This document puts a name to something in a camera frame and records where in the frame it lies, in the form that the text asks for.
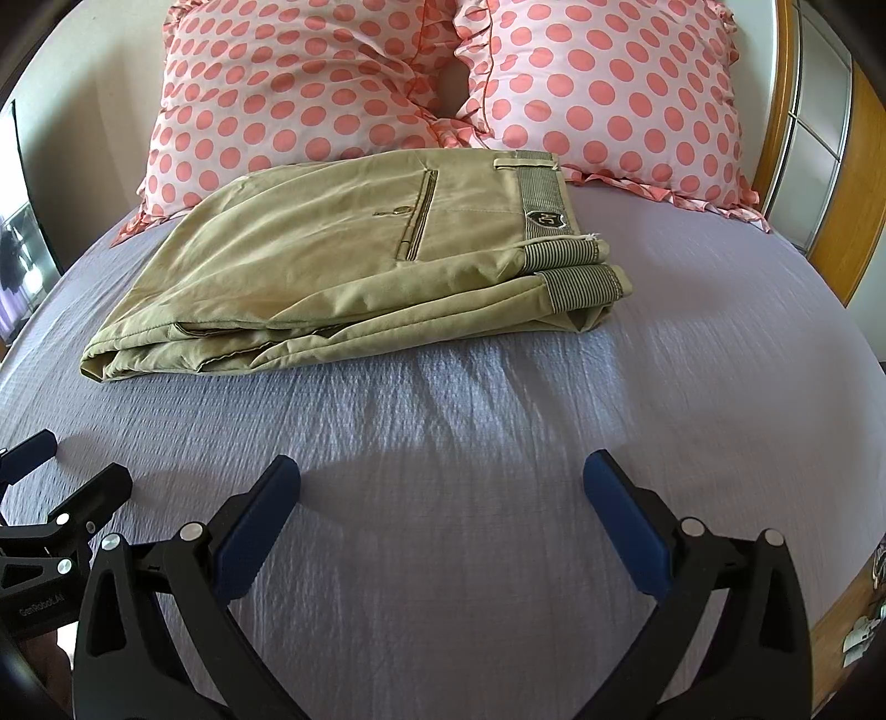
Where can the khaki pants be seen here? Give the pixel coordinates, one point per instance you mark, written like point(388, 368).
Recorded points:
point(332, 277)

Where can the lavender bed sheet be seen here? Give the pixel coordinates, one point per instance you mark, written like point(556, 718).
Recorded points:
point(443, 415)

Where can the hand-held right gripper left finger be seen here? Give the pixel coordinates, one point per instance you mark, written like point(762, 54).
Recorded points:
point(255, 529)

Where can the dark screen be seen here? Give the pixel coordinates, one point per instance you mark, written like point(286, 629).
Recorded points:
point(21, 228)

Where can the pink polka dot pillow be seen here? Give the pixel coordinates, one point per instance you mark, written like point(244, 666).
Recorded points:
point(609, 97)
point(291, 97)

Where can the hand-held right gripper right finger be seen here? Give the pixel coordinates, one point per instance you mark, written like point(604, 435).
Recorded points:
point(626, 529)

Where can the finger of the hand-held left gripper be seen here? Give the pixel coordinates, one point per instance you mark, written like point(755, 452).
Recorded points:
point(97, 493)
point(29, 448)

